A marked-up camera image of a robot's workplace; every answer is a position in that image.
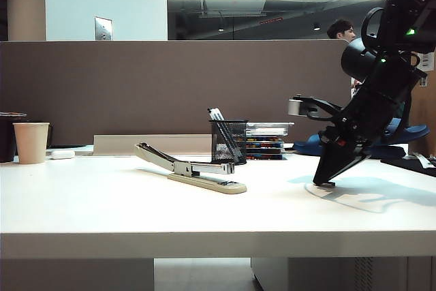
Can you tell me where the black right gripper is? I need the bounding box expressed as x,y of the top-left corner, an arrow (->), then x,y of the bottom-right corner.
313,87 -> 405,187

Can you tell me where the beige long-reach stapler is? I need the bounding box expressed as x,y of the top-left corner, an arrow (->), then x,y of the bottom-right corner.
134,142 -> 247,195

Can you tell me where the blue foam slipper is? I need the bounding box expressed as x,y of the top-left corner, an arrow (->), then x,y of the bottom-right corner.
292,133 -> 408,160
383,117 -> 430,144

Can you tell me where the black desk mat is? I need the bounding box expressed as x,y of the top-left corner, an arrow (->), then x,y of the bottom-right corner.
379,155 -> 436,179

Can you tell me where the silver packet on mat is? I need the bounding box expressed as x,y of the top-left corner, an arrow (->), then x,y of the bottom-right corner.
410,151 -> 436,170

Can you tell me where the colourful printed book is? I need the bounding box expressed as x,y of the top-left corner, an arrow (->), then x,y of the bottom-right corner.
245,153 -> 285,162
245,144 -> 285,155
245,136 -> 285,145

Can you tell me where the clear plastic document tray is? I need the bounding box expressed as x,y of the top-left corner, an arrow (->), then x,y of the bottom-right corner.
245,121 -> 296,137

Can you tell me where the brown cardboard box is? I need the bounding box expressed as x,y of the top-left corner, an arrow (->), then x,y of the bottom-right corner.
407,51 -> 436,156

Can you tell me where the black mesh pen holder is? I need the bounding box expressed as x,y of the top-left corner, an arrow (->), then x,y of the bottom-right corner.
208,120 -> 249,166
213,108 -> 247,164

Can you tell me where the standing man in white shirt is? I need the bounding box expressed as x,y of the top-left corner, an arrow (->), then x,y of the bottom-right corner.
326,18 -> 360,99

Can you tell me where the brown desk partition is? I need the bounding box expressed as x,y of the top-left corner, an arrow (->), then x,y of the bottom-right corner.
0,39 -> 352,151

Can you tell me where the small white eraser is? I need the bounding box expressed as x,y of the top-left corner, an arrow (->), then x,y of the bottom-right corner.
50,149 -> 76,161

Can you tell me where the beige paper cup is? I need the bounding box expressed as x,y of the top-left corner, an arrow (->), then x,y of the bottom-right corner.
12,123 -> 50,165

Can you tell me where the black round container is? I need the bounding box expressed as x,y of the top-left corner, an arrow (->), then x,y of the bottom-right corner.
0,112 -> 28,164

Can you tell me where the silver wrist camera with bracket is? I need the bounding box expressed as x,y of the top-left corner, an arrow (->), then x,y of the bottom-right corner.
287,93 -> 343,123

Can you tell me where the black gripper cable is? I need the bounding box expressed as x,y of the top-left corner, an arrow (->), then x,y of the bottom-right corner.
388,99 -> 414,142

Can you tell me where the black camera cable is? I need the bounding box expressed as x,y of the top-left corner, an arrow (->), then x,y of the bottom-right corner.
360,7 -> 386,54

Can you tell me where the metal wall switch plate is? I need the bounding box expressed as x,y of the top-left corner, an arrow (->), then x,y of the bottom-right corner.
94,16 -> 114,42

